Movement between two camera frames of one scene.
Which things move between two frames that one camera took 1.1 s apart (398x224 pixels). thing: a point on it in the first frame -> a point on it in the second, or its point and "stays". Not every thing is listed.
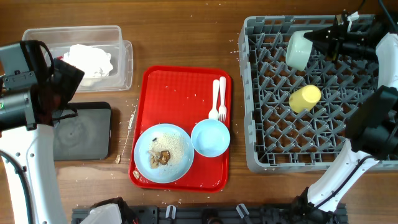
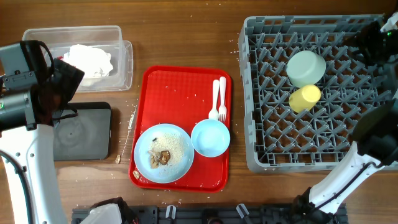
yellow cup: (305, 98) stays
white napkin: (92, 61) stays
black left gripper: (71, 83) stays
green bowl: (299, 50) -> (305, 68)
